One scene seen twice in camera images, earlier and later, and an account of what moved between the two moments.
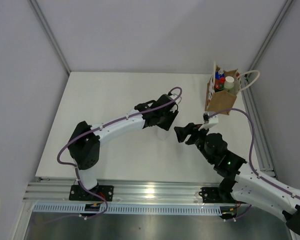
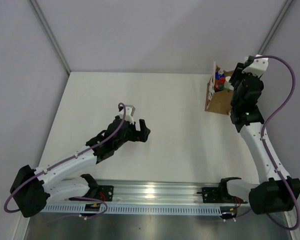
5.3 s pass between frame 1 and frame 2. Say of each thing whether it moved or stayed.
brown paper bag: stayed
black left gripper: moved
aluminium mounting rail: stayed
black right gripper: moved
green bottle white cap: stayed
